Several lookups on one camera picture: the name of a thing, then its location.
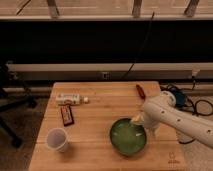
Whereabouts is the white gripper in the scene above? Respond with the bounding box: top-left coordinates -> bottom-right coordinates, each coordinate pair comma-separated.
131,112 -> 159,130

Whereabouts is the green ceramic bowl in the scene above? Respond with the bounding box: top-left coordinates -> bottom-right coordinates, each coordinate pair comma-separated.
109,118 -> 147,156

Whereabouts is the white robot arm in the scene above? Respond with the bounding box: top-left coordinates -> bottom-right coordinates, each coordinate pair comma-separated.
131,91 -> 213,149

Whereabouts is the brown chocolate bar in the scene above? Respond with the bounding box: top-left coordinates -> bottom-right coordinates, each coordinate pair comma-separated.
61,105 -> 74,126

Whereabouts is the white plastic cup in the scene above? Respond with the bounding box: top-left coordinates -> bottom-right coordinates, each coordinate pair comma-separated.
45,128 -> 69,152

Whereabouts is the black office chair base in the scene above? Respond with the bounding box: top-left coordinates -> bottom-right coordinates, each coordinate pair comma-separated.
0,62 -> 37,148

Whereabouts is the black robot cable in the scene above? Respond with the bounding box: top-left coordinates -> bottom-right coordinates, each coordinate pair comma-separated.
159,83 -> 213,145

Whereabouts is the grey wall rail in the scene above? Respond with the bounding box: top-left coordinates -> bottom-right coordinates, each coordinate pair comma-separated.
8,62 -> 213,80

